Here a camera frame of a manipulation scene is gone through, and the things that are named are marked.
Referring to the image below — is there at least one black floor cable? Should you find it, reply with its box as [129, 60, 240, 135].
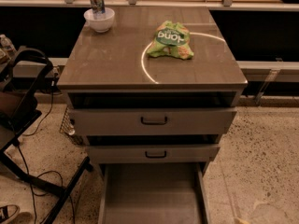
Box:
[12, 75, 78, 224]

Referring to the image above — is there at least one grey top drawer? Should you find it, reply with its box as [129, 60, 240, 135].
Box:
[69, 108, 236, 136]

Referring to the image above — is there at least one metal drink can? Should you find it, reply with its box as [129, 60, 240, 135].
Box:
[90, 0, 106, 14]

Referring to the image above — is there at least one green chip bag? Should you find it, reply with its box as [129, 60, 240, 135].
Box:
[147, 21, 194, 60]

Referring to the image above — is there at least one white bowl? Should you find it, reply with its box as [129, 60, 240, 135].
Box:
[84, 7, 115, 33]

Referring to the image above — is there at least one grey drawer cabinet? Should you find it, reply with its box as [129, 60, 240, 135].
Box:
[56, 5, 249, 175]

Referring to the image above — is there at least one black white sneaker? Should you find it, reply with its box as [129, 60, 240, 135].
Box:
[0, 204, 20, 224]

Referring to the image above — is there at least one grey drawer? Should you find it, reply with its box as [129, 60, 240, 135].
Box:
[98, 163, 211, 224]
[87, 144, 220, 164]
[69, 108, 236, 136]

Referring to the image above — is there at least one wire mesh basket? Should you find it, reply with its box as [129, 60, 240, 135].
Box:
[59, 108, 83, 146]

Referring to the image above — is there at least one plastic water bottle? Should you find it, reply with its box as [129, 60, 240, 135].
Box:
[0, 35, 16, 57]

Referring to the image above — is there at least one grey middle drawer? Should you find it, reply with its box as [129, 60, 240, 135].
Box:
[87, 144, 220, 164]

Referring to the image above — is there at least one grey bottom drawer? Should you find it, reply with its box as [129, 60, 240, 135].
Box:
[98, 163, 211, 224]

